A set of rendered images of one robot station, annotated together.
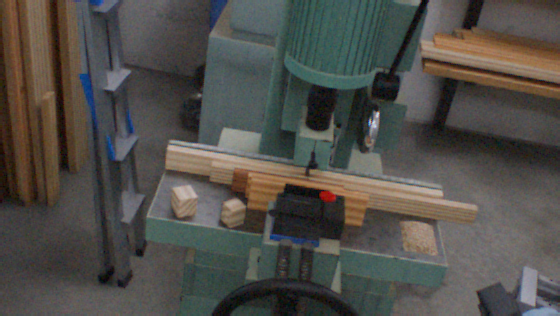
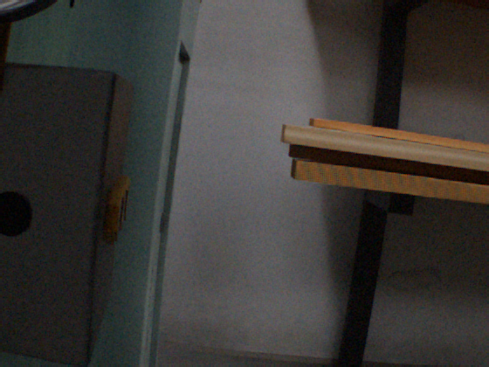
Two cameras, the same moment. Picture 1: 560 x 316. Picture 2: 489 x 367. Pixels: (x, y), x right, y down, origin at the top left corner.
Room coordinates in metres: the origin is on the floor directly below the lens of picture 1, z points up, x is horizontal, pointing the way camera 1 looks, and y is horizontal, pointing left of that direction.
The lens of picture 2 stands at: (0.75, -0.39, 0.61)
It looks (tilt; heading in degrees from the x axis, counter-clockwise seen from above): 3 degrees down; 358
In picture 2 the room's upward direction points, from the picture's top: 7 degrees clockwise
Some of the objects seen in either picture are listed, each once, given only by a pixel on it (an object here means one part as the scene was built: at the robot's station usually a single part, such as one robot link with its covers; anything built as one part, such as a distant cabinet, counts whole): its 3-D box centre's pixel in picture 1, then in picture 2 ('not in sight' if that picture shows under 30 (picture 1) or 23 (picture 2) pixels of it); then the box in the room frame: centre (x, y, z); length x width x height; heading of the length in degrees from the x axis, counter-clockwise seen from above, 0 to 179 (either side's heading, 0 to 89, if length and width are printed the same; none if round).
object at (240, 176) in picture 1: (287, 187); not in sight; (1.19, -0.02, 0.92); 0.23 x 0.02 x 0.05; 92
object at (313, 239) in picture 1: (308, 215); not in sight; (1.02, -0.07, 0.99); 0.13 x 0.11 x 0.06; 92
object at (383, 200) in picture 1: (343, 193); not in sight; (1.22, -0.14, 0.92); 0.58 x 0.02 x 0.04; 92
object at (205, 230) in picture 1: (297, 235); not in sight; (1.11, -0.06, 0.87); 0.61 x 0.30 x 0.06; 92
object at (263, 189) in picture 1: (307, 201); not in sight; (1.14, -0.07, 0.94); 0.24 x 0.02 x 0.07; 92
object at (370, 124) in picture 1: (369, 127); not in sight; (1.35, -0.18, 1.02); 0.12 x 0.03 x 0.12; 2
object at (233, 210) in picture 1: (233, 212); not in sight; (1.08, 0.07, 0.92); 0.03 x 0.03 x 0.04; 44
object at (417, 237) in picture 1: (419, 234); not in sight; (1.14, -0.31, 0.91); 0.10 x 0.07 x 0.02; 2
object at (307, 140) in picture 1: (314, 139); not in sight; (1.23, -0.06, 1.03); 0.14 x 0.07 x 0.09; 2
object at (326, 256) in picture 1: (299, 244); not in sight; (1.02, -0.06, 0.92); 0.15 x 0.13 x 0.09; 92
